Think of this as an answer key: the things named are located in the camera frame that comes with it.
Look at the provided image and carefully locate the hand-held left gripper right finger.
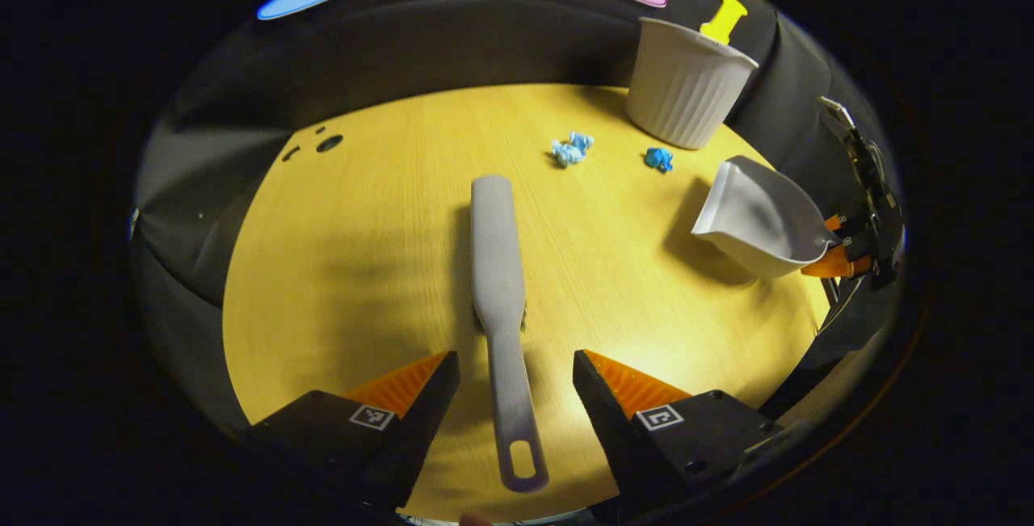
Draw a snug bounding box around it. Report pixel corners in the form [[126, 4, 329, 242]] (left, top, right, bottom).
[[572, 350, 788, 511]]

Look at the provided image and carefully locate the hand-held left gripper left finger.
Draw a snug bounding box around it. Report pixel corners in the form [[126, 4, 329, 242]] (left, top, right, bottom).
[[242, 351, 461, 511]]

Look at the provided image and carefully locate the grey plastic dustpan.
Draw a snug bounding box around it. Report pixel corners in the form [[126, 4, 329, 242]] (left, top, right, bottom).
[[691, 156, 841, 280]]

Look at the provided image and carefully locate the small grey broom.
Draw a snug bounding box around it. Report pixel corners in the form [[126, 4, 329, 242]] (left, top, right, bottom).
[[470, 175, 550, 493]]

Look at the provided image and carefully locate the white ribbed garbage bin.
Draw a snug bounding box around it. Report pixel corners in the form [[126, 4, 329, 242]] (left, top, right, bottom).
[[624, 17, 760, 150]]

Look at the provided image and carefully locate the light blue paper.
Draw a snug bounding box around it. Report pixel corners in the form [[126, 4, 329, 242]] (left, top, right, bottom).
[[552, 131, 595, 168]]

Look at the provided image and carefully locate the yellow wooden desktop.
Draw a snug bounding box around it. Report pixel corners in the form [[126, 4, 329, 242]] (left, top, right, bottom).
[[222, 83, 833, 523]]

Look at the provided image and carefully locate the black backdrop cloth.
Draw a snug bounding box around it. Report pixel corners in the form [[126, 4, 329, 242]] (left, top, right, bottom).
[[129, 0, 906, 430]]

